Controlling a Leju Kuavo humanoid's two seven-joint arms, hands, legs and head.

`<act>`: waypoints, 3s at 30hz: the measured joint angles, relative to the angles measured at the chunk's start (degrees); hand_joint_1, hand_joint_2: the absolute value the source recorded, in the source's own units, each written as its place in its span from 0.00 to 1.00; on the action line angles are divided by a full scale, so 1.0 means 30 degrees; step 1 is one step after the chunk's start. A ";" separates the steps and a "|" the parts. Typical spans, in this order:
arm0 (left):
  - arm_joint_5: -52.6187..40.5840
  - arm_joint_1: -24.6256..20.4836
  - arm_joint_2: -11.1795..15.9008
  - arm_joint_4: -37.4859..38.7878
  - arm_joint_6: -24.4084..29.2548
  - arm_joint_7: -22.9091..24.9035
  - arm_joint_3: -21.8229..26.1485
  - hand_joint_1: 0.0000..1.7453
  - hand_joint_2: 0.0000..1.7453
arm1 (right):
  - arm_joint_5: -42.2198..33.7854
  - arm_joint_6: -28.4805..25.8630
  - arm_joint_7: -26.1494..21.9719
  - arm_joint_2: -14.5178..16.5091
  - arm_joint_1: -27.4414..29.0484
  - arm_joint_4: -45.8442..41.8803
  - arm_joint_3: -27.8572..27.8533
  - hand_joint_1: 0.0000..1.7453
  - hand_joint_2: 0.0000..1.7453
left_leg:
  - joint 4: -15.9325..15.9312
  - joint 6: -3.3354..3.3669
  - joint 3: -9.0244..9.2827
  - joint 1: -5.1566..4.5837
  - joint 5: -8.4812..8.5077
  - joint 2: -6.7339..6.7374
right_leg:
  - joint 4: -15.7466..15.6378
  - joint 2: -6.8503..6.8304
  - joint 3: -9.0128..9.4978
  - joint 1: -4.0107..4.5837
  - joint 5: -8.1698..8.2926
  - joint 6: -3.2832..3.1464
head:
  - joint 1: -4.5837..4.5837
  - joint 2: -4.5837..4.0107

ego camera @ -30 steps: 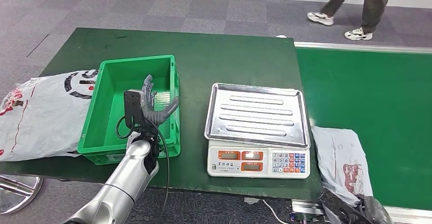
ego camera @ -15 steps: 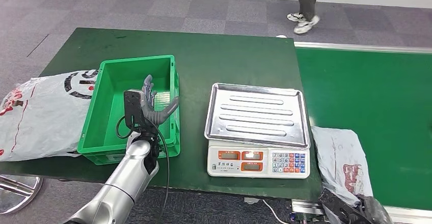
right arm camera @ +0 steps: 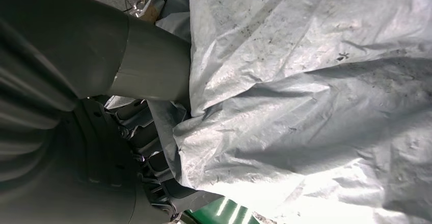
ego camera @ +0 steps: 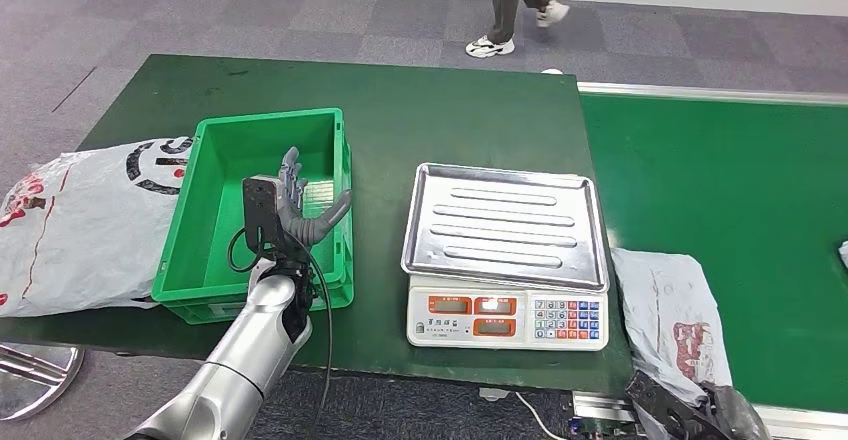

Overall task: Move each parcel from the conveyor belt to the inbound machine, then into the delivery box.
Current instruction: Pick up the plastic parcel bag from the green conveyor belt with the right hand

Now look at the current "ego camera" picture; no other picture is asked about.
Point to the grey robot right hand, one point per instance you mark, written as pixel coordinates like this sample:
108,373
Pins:
735,417

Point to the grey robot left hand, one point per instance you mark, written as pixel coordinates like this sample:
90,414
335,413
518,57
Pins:
298,225

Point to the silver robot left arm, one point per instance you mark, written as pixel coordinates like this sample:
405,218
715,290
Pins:
252,351

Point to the green conveyor belt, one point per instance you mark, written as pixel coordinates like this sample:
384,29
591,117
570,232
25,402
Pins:
715,172

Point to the green plastic crate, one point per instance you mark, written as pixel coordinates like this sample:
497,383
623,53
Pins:
225,159

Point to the green circuit board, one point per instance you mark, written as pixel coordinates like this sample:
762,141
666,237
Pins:
596,429

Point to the white electronic scale body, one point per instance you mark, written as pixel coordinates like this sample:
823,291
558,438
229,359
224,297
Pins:
450,331

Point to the steel scale tray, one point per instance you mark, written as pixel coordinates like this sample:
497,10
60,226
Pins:
503,225

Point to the large white printed bag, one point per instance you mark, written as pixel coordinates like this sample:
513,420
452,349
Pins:
79,225

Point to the white table foot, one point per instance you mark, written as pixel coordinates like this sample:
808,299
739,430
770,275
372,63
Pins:
493,394

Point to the small white round knob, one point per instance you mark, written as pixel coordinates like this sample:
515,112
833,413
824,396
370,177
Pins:
553,71

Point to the person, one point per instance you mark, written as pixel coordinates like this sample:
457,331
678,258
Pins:
503,0

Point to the chrome chair base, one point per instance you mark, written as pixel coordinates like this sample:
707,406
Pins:
33,377

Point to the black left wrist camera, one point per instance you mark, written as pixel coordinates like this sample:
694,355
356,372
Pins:
260,212

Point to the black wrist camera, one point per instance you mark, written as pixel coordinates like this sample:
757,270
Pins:
260,212
662,404

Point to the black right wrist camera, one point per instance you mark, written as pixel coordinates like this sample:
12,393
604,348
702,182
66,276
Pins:
662,404

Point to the aluminium conveyor side rail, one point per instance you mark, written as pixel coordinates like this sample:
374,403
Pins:
603,405
696,92

